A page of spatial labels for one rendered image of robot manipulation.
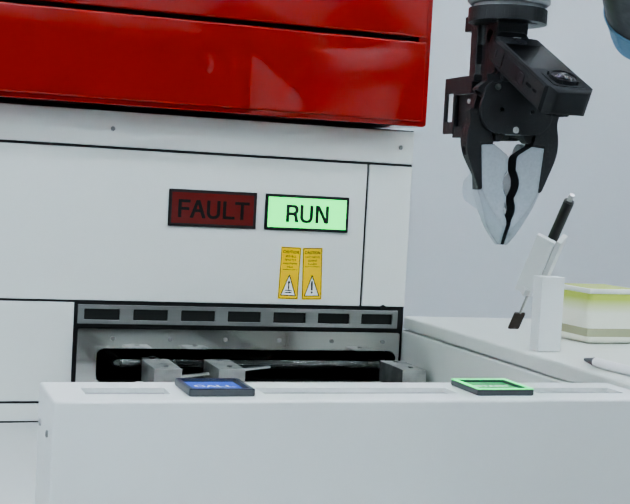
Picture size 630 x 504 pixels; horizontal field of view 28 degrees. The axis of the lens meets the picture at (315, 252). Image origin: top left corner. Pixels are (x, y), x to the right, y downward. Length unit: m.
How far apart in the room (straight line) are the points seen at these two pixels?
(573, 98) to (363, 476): 0.36
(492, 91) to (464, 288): 2.33
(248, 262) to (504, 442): 0.64
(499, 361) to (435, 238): 1.92
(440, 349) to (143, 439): 0.68
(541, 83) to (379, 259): 0.71
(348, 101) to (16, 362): 0.54
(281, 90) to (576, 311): 0.46
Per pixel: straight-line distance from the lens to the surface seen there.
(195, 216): 1.64
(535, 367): 1.40
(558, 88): 1.06
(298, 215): 1.68
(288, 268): 1.68
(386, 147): 1.72
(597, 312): 1.55
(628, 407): 1.18
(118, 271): 1.63
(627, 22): 1.22
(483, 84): 1.13
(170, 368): 1.53
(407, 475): 1.09
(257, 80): 1.61
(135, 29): 1.58
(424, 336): 1.68
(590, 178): 3.59
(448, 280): 3.41
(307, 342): 1.69
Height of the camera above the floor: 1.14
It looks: 3 degrees down
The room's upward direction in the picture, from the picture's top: 3 degrees clockwise
